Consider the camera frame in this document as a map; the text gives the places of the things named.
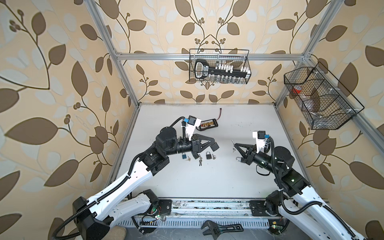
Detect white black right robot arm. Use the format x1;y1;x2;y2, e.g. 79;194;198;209
234;136;365;240

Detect black charging board yellow connectors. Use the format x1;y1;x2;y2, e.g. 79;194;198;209
197;119;219;131

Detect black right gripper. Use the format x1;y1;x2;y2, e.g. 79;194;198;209
235;142;280;177

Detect black wire basket back wall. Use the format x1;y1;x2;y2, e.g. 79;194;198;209
189;48;252;85

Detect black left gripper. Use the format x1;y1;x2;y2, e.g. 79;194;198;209
162;132;214;158

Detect black socket tool set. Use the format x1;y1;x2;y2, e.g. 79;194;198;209
192;59;251;79

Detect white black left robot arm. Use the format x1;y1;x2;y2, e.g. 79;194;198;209
50;116;219;240

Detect black wire basket wall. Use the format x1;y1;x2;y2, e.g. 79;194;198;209
284;62;365;130
189;48;252;85

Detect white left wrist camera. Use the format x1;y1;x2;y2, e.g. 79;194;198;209
182;116;202;141

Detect black adjustable wrench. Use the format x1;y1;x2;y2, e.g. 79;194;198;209
201;220;244;240

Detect black wire basket right wall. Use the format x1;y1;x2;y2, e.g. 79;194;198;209
284;62;365;130

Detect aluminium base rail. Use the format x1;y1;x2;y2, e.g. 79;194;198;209
117;198;287;229

